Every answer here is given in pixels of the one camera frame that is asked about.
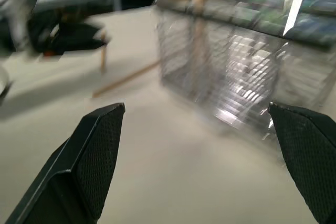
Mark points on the metal spoon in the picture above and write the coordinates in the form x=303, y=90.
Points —
x=295, y=3

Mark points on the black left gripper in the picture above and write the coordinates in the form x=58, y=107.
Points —
x=42, y=35

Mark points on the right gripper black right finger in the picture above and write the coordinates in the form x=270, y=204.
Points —
x=308, y=145

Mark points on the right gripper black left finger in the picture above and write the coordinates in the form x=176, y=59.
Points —
x=89, y=161

